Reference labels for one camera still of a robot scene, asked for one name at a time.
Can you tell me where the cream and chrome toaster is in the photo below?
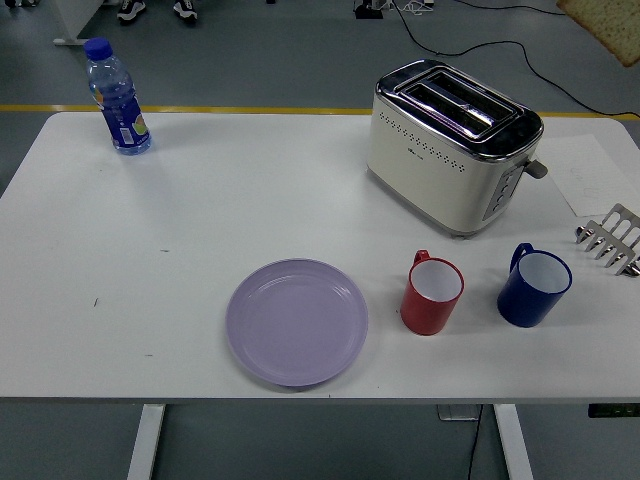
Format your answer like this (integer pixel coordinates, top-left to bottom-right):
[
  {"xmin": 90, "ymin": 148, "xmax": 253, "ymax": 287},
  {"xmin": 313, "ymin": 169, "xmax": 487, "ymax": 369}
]
[{"xmin": 364, "ymin": 58, "xmax": 550, "ymax": 240}]

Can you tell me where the bread slice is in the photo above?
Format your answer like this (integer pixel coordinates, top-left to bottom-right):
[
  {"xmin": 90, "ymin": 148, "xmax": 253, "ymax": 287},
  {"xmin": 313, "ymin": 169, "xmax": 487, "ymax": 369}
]
[{"xmin": 556, "ymin": 0, "xmax": 640, "ymax": 68}]

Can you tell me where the purple plate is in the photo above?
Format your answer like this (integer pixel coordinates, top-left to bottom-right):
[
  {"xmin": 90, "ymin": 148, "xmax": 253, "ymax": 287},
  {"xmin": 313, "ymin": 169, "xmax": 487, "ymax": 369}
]
[{"xmin": 224, "ymin": 257, "xmax": 370, "ymax": 389}]

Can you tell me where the red mug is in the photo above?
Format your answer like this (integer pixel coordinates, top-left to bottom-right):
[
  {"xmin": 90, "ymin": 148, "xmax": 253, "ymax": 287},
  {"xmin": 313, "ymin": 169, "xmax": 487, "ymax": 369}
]
[{"xmin": 399, "ymin": 248, "xmax": 466, "ymax": 336}]

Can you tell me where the blue mug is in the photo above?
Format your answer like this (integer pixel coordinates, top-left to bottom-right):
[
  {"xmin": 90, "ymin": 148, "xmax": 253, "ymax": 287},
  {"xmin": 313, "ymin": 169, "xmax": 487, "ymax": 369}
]
[{"xmin": 496, "ymin": 242, "xmax": 574, "ymax": 329}]

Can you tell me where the blue water bottle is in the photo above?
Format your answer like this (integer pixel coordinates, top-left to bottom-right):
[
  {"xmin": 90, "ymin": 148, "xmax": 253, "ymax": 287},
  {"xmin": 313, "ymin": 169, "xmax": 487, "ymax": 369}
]
[{"xmin": 83, "ymin": 37, "xmax": 153, "ymax": 156}]

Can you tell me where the black power strip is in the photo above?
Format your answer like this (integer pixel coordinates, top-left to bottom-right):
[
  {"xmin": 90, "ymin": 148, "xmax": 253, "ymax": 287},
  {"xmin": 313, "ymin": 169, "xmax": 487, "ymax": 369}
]
[{"xmin": 353, "ymin": 0, "xmax": 384, "ymax": 20}]

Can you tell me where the white table leg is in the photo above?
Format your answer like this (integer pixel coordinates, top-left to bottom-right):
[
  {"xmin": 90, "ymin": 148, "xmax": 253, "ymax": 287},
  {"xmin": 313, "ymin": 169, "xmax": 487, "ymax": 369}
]
[
  {"xmin": 125, "ymin": 404, "xmax": 166, "ymax": 480},
  {"xmin": 492, "ymin": 403, "xmax": 535, "ymax": 480}
]

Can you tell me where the white paper sheet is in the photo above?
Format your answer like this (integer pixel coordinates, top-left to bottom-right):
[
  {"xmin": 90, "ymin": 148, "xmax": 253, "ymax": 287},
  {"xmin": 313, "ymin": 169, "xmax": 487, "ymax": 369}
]
[{"xmin": 533, "ymin": 133, "xmax": 633, "ymax": 217}]

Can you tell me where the metal toast rack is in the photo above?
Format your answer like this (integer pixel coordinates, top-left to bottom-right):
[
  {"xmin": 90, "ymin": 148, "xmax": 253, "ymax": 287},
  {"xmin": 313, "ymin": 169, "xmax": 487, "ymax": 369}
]
[{"xmin": 574, "ymin": 202, "xmax": 640, "ymax": 277}]

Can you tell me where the black table control panel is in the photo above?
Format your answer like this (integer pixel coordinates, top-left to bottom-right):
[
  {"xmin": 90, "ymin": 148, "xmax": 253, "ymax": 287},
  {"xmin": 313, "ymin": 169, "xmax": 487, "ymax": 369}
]
[{"xmin": 587, "ymin": 402, "xmax": 640, "ymax": 419}]

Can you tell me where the clear bracket under table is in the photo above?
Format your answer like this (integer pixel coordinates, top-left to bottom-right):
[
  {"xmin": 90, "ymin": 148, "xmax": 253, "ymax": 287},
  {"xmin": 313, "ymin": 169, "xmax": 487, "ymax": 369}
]
[{"xmin": 437, "ymin": 403, "xmax": 482, "ymax": 422}]

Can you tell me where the long black floor cable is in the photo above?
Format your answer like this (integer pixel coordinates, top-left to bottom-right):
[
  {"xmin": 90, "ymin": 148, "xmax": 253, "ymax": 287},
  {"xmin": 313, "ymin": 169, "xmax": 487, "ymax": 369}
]
[{"xmin": 394, "ymin": 0, "xmax": 640, "ymax": 121}]

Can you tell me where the black cable under table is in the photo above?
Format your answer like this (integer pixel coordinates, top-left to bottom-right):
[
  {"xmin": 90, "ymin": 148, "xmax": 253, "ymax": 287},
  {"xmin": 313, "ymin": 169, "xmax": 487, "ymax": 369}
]
[{"xmin": 467, "ymin": 404, "xmax": 484, "ymax": 480}]

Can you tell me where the thin black floor cable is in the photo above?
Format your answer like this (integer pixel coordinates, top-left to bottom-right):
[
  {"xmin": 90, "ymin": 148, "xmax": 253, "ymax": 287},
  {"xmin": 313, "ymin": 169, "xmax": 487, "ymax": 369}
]
[{"xmin": 449, "ymin": 0, "xmax": 566, "ymax": 17}]

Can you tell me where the white desk leg frame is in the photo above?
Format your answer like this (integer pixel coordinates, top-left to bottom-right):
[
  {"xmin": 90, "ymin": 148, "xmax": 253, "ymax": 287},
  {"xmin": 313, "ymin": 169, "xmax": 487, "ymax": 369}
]
[{"xmin": 52, "ymin": 0, "xmax": 121, "ymax": 48}]

